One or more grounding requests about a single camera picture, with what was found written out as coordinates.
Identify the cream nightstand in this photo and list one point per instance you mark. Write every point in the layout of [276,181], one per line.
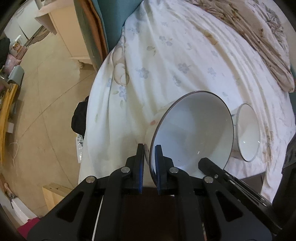
[67,34]

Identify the red cloth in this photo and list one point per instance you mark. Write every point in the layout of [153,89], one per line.
[29,228]

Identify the beige floral blanket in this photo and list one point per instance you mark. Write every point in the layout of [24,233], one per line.
[254,23]

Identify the pink storage box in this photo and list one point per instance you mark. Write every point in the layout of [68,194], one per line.
[13,61]

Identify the grey container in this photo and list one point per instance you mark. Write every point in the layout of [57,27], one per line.
[16,75]

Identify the white floral bedsheet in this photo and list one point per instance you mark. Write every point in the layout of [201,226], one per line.
[173,58]

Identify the white drawer cabinet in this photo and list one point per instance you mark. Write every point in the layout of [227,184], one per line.
[25,23]

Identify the teal bed headboard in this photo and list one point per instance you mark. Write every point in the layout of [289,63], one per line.
[104,27]

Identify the small fish-print bowl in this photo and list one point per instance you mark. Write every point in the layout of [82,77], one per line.
[248,129]

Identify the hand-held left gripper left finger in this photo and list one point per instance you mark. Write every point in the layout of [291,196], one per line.
[140,166]

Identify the black garment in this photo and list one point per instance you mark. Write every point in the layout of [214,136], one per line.
[4,51]

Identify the white printed packet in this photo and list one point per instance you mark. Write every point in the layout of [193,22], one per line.
[79,148]

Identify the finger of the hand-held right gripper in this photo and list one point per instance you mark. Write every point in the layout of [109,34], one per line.
[226,178]

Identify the black bag on floor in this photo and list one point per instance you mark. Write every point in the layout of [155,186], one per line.
[79,115]

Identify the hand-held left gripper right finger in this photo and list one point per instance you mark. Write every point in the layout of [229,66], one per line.
[158,166]

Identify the light wooden board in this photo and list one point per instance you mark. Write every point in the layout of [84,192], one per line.
[55,192]

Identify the yellow wooden rack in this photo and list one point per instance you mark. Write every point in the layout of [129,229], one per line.
[5,115]

